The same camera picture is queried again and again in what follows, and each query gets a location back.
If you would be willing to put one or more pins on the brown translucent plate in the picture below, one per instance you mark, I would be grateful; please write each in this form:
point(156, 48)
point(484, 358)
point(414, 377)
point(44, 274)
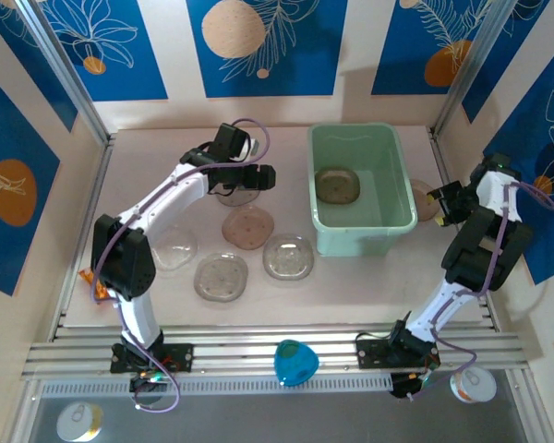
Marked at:
point(337, 184)

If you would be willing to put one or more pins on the pink translucent dotted plate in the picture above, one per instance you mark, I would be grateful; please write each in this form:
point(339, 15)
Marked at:
point(248, 228)

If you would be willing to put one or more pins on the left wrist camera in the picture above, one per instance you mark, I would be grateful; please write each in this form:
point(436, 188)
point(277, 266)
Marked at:
point(254, 147)

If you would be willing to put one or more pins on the white pull-tab can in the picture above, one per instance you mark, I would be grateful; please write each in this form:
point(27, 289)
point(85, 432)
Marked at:
point(473, 385)
point(78, 422)

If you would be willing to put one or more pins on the pale pink translucent plate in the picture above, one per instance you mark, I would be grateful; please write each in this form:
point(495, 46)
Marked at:
point(420, 198)

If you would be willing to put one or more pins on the grey-brown translucent plate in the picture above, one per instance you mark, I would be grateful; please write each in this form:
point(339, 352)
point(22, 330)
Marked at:
point(235, 198)

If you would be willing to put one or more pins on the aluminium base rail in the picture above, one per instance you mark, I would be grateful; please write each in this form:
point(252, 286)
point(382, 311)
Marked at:
point(240, 353)

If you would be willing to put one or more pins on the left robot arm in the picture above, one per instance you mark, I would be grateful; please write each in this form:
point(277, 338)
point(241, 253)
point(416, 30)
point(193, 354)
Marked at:
point(166, 198)

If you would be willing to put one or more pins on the clear smooth plate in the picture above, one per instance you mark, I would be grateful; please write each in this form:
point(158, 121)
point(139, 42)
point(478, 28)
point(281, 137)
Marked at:
point(175, 249)

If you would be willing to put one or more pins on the clear plate with rough centre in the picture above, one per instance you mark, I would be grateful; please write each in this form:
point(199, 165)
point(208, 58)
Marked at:
point(288, 258)

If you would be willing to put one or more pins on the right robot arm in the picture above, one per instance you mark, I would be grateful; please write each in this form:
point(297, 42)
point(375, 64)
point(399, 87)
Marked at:
point(491, 194)

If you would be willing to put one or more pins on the aluminium frame post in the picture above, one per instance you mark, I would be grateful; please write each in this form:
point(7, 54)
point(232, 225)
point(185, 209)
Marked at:
point(466, 69)
point(74, 87)

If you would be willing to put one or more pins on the clear dotted plate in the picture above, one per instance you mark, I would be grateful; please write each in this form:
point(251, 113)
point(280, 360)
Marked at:
point(220, 277)

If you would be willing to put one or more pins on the green plastic bin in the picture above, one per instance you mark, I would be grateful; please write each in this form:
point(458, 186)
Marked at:
point(383, 207)

